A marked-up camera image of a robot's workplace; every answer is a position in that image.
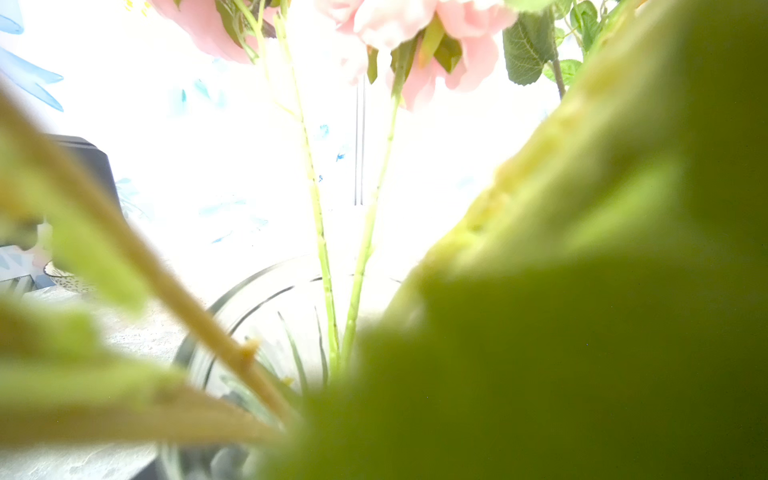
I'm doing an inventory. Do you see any pink rose stem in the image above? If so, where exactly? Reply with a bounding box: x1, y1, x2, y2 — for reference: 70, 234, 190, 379
149, 0, 520, 373

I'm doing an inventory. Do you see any clear glass vase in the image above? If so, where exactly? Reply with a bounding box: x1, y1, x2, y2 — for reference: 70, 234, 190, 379
155, 254, 409, 480

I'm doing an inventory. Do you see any orange ranunculus flower stem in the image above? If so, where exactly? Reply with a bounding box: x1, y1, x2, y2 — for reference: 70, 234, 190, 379
255, 1, 767, 479

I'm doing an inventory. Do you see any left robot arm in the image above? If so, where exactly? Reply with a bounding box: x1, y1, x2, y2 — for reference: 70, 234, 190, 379
45, 133, 125, 218

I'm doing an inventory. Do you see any patterned ceramic bowl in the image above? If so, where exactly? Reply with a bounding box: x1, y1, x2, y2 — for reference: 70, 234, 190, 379
43, 261, 94, 294

